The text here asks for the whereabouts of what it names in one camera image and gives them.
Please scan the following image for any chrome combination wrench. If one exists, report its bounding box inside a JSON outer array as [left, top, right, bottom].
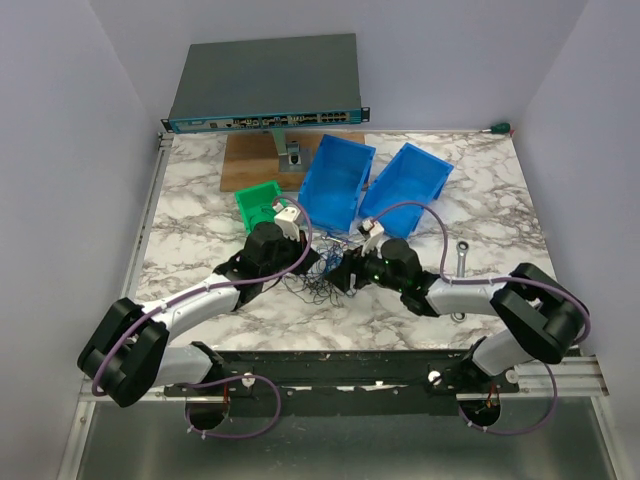
[[321, 234, 349, 248]]

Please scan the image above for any green plastic bin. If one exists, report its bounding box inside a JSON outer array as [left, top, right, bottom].
[[235, 180, 282, 233]]

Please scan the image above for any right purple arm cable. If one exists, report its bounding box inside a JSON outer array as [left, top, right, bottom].
[[362, 200, 592, 435]]

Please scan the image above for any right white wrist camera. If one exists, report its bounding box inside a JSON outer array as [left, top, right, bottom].
[[358, 217, 385, 257]]

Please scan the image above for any wooden base board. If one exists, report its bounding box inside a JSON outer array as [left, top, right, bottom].
[[220, 131, 365, 192]]

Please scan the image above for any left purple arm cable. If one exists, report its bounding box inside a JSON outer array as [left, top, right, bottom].
[[92, 194, 314, 442]]

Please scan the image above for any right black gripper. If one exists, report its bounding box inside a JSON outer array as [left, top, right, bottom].
[[323, 238, 405, 293]]

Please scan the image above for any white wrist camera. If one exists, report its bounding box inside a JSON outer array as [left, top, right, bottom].
[[272, 197, 301, 241], [358, 217, 385, 257]]

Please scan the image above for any grey metal stand bracket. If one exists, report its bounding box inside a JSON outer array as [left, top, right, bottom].
[[272, 129, 312, 173]]

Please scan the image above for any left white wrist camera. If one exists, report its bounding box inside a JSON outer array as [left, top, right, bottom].
[[272, 197, 301, 241]]

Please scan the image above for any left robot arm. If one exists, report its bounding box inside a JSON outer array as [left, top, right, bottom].
[[77, 222, 319, 407]]

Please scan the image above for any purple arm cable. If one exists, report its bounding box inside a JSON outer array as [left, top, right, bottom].
[[92, 194, 314, 442], [362, 200, 592, 435]]

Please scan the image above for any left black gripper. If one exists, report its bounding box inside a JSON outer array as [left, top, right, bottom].
[[261, 227, 320, 280]]

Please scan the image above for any grey ratchet wrench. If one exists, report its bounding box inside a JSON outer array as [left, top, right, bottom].
[[451, 240, 469, 323]]

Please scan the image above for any blue thin cable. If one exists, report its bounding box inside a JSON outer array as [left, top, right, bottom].
[[304, 238, 361, 306]]

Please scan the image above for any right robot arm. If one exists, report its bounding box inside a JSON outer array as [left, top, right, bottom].
[[326, 239, 590, 392]]

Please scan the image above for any right blue plastic bin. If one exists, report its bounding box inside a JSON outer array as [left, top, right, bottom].
[[359, 143, 454, 239]]

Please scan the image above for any green handled screwdriver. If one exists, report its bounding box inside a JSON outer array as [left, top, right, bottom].
[[480, 122, 514, 135]]

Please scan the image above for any aluminium side rail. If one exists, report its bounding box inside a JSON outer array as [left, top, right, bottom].
[[115, 132, 174, 300]]

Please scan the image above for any left blue plastic bin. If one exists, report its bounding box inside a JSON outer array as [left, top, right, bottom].
[[298, 135, 376, 233]]

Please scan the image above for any blue plastic bin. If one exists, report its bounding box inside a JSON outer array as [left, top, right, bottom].
[[359, 143, 454, 239], [298, 135, 376, 233]]

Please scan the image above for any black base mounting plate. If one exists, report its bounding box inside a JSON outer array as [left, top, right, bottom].
[[164, 350, 519, 417]]

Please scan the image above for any grey network switch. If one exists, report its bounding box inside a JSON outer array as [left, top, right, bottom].
[[162, 33, 370, 134]]

